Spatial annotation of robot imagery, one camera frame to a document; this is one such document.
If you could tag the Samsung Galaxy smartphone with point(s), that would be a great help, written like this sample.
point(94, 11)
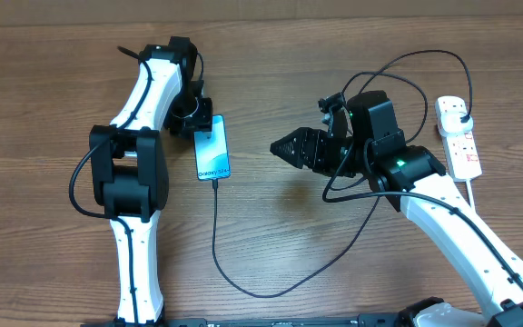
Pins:
point(211, 152)

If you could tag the white power strip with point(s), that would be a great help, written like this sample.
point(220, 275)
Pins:
point(461, 151)

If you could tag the white charger plug adapter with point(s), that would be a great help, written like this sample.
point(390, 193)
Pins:
point(454, 123)

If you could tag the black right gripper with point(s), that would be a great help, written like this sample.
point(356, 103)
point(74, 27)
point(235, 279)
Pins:
point(313, 159)

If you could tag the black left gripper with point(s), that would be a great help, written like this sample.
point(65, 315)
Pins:
point(202, 123)

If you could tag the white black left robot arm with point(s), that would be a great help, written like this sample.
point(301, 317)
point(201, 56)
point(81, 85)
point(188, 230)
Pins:
point(129, 173)

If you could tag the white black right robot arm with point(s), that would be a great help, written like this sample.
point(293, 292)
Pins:
point(364, 138)

